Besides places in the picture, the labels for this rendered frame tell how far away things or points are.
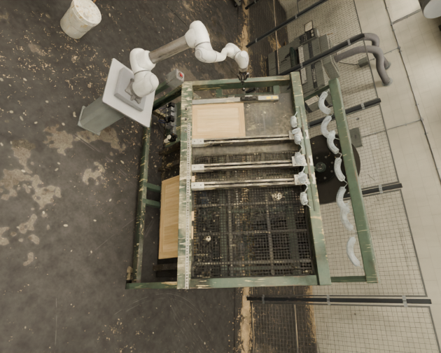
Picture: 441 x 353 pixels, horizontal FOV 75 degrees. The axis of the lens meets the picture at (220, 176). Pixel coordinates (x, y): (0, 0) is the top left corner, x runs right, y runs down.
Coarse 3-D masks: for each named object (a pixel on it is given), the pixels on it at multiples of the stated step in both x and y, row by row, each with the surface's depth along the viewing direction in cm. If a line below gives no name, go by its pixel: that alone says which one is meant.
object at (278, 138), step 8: (256, 136) 294; (264, 136) 293; (272, 136) 293; (280, 136) 292; (288, 136) 291; (192, 144) 295; (200, 144) 296; (208, 144) 297; (216, 144) 297; (224, 144) 298; (232, 144) 298; (240, 144) 299
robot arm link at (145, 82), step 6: (144, 72) 251; (150, 72) 256; (138, 78) 252; (144, 78) 249; (150, 78) 249; (156, 78) 254; (132, 84) 258; (138, 84) 253; (144, 84) 250; (150, 84) 250; (156, 84) 253; (138, 90) 256; (144, 90) 254; (150, 90) 255; (144, 96) 264
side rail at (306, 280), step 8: (192, 280) 251; (200, 280) 251; (208, 280) 250; (216, 280) 250; (224, 280) 250; (232, 280) 249; (240, 280) 249; (248, 280) 248; (256, 280) 248; (264, 280) 248; (272, 280) 247; (280, 280) 247; (288, 280) 247; (296, 280) 246; (304, 280) 246; (312, 280) 245; (192, 288) 249; (200, 288) 249
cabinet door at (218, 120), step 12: (192, 108) 316; (204, 108) 315; (216, 108) 314; (228, 108) 314; (240, 108) 312; (192, 120) 310; (204, 120) 310; (216, 120) 309; (228, 120) 308; (240, 120) 307; (192, 132) 305; (204, 132) 305; (216, 132) 304; (228, 132) 303; (240, 132) 302
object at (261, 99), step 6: (264, 96) 313; (270, 96) 313; (192, 102) 316; (198, 102) 316; (204, 102) 315; (210, 102) 315; (216, 102) 314; (222, 102) 315; (228, 102) 315; (234, 102) 315; (246, 102) 316
